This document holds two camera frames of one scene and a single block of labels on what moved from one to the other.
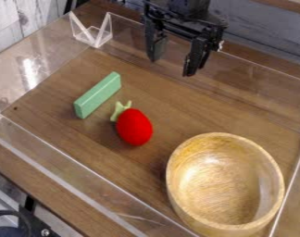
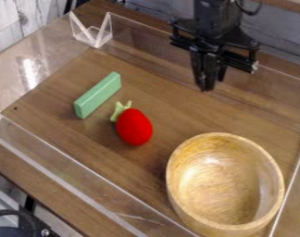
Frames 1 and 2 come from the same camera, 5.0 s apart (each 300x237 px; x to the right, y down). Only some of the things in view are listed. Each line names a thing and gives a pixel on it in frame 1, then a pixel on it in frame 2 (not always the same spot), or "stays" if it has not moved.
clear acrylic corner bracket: x=94 y=35 stays
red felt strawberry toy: x=133 y=124 stays
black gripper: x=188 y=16 → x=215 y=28
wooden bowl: x=225 y=183 stays
